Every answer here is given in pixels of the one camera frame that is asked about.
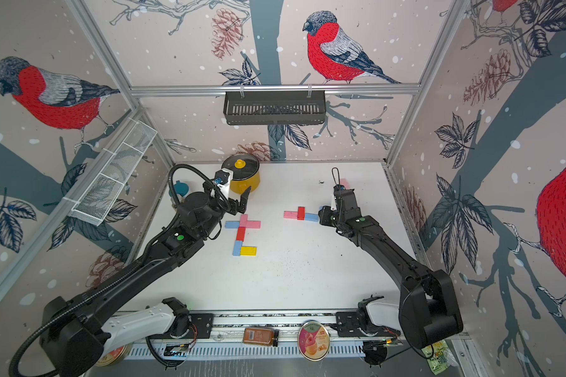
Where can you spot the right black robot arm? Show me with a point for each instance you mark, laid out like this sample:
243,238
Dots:
428,309

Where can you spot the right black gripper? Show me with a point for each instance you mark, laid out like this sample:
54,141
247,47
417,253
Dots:
325,216

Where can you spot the yellow pot with handle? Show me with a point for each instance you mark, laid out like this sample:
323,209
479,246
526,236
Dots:
239,186

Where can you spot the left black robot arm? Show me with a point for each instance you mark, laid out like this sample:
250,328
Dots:
76,334

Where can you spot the brown packet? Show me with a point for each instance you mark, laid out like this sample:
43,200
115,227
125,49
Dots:
261,336

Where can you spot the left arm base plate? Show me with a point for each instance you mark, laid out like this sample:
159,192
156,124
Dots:
191,326

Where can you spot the red round tin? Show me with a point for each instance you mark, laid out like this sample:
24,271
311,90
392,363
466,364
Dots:
114,356

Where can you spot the teal lid jar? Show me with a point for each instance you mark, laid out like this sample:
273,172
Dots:
181,189

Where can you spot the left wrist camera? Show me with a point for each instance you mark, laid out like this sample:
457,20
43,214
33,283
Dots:
223,179

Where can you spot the black hanging shelf basket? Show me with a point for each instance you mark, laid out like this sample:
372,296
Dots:
275,108

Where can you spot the glass lid yellow knob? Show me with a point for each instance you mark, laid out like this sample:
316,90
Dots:
243,166

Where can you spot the blue block cluster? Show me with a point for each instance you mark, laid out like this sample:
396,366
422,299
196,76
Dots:
237,248
311,217

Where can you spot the pink round cup lid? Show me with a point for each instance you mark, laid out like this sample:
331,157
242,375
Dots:
313,341

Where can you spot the green snack packet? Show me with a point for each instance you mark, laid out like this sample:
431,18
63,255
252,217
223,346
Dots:
439,357

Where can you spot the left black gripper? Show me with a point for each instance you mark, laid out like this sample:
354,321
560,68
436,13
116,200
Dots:
233,206

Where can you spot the red block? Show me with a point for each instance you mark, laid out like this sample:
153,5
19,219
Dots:
301,213
241,231

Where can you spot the pink block cluster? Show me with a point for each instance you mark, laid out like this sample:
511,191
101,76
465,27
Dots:
291,214

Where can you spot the white wire basket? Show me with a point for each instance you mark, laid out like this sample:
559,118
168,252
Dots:
100,197

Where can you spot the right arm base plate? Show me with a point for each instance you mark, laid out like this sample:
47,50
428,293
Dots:
348,324

